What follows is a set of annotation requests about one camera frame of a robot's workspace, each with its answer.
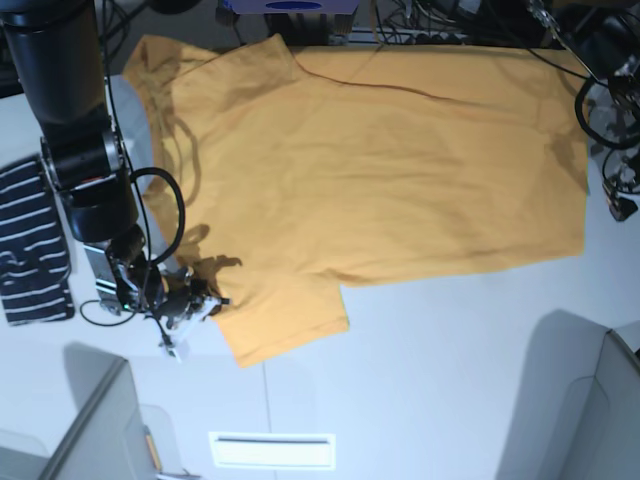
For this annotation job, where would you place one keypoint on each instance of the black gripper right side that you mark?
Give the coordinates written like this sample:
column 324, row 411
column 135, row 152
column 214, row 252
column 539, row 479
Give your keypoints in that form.
column 181, row 301

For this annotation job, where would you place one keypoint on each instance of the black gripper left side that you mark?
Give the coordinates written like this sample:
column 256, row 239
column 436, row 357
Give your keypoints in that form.
column 620, row 177

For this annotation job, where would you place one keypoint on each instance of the navy white striped garment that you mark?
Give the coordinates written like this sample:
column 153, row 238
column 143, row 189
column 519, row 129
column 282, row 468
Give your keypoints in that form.
column 35, row 259

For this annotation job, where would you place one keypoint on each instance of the yellow-orange T-shirt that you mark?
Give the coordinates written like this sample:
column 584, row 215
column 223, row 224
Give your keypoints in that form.
column 306, row 171

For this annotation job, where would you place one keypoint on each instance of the grey bin left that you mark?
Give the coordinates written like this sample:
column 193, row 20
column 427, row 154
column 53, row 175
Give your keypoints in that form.
column 113, row 436

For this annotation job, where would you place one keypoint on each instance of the grey bin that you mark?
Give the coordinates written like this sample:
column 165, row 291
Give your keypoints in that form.
column 113, row 436
column 577, row 412

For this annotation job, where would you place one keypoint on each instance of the white paper label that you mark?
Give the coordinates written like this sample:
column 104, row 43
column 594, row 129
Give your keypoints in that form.
column 272, row 451

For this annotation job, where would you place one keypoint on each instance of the grey bin right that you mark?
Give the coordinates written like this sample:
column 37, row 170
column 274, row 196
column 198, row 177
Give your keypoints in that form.
column 577, row 412

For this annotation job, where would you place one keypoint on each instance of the aluminium frame rail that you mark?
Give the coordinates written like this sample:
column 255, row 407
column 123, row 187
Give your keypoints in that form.
column 399, row 37

